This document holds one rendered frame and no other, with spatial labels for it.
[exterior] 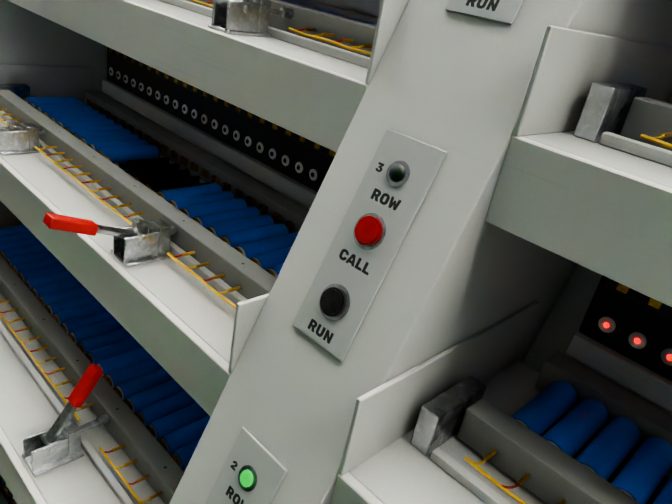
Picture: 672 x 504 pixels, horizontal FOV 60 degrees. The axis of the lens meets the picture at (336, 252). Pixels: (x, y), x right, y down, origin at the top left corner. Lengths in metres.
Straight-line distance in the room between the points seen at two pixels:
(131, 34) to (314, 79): 0.23
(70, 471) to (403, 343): 0.34
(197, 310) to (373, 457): 0.17
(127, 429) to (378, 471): 0.28
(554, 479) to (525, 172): 0.16
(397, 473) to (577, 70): 0.23
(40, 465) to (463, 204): 0.41
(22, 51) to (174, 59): 0.41
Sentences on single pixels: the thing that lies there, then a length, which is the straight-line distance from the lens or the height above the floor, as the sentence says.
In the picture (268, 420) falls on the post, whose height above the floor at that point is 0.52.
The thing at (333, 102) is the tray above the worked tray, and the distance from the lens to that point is 0.36.
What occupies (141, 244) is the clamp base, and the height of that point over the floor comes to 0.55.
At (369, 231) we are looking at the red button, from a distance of 0.31.
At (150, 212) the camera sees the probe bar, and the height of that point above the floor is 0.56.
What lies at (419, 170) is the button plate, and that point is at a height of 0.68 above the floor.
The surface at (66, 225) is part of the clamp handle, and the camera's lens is 0.45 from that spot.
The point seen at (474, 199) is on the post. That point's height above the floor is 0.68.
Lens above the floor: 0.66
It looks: 7 degrees down
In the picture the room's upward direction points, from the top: 26 degrees clockwise
